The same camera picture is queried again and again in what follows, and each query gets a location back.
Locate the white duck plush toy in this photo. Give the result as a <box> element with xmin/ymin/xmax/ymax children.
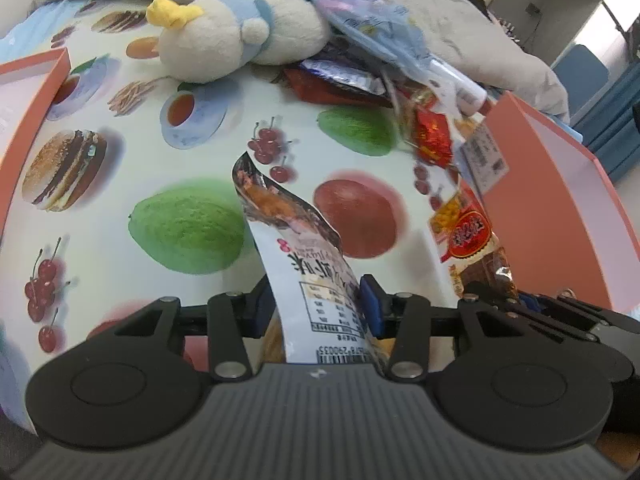
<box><xmin>145</xmin><ymin>0</ymin><xmax>331</xmax><ymax>84</ymax></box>

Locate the pink cardboard box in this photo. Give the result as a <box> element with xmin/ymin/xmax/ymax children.
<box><xmin>469</xmin><ymin>93</ymin><xmax>639</xmax><ymax>312</ymax></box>

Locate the pink box lid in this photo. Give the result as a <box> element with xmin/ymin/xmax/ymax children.
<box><xmin>0</xmin><ymin>48</ymin><xmax>70</xmax><ymax>228</ymax></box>

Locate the blue curtain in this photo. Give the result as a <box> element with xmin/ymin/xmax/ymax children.
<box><xmin>574</xmin><ymin>61</ymin><xmax>640</xmax><ymax>182</ymax></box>

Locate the red yellow snack packet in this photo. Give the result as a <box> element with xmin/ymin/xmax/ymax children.
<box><xmin>428</xmin><ymin>178</ymin><xmax>518</xmax><ymax>299</ymax></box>

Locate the blue purple plastic bag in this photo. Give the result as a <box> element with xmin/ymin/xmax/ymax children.
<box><xmin>309</xmin><ymin>0</ymin><xmax>432</xmax><ymax>84</ymax></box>

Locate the white brown snack packet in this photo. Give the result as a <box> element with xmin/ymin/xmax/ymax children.
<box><xmin>232</xmin><ymin>154</ymin><xmax>387</xmax><ymax>366</ymax></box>

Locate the fruit print bed sheet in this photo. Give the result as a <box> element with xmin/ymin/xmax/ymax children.
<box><xmin>1</xmin><ymin>0</ymin><xmax>456</xmax><ymax>429</ymax></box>

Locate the white spray bottle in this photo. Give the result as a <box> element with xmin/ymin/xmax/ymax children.
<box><xmin>430</xmin><ymin>58</ymin><xmax>488</xmax><ymax>116</ymax></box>

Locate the blue folding chair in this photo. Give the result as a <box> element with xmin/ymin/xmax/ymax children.
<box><xmin>553</xmin><ymin>44</ymin><xmax>610</xmax><ymax>116</ymax></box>

